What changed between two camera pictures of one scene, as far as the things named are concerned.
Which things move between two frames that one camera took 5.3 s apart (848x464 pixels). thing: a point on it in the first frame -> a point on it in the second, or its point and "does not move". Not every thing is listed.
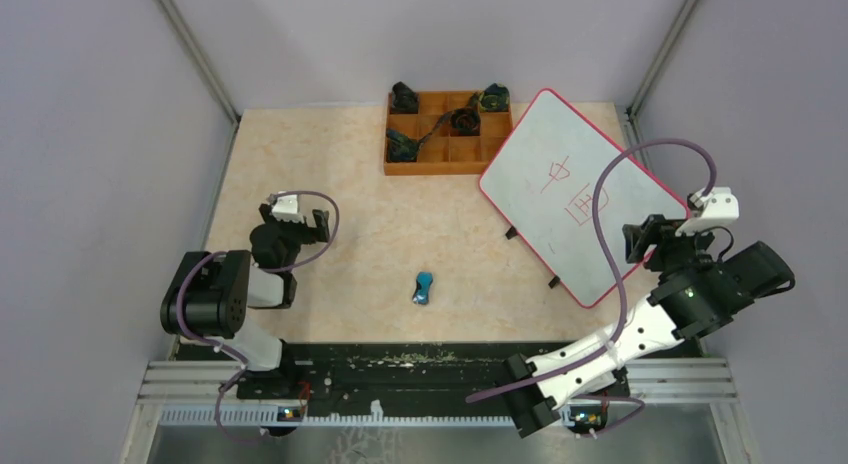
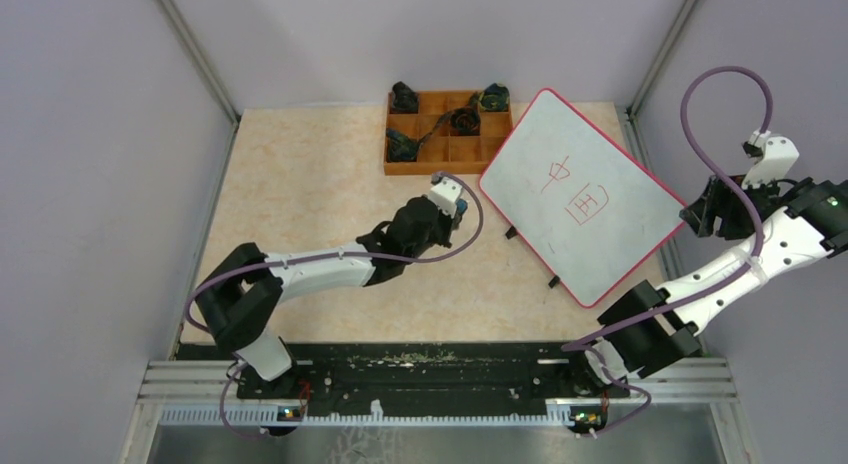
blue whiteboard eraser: [421, 292] -> [461, 206]
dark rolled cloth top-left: [403, 99] does not move
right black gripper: [640, 239] -> [719, 200]
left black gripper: [312, 234] -> [445, 239]
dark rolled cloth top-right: [495, 98] does not move
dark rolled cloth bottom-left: [402, 148] does not move
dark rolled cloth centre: [466, 122] does not move
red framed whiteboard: [542, 179] does not move
